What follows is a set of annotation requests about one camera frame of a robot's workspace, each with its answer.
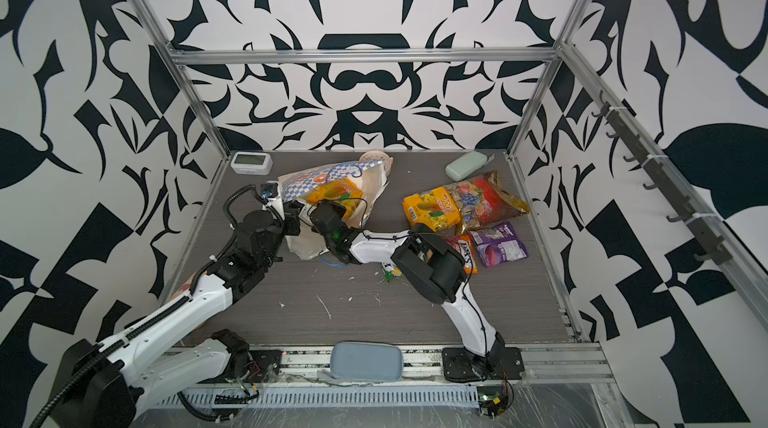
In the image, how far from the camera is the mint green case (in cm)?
113

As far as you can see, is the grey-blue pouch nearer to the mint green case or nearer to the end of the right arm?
the end of the right arm

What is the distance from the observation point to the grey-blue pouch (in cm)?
72
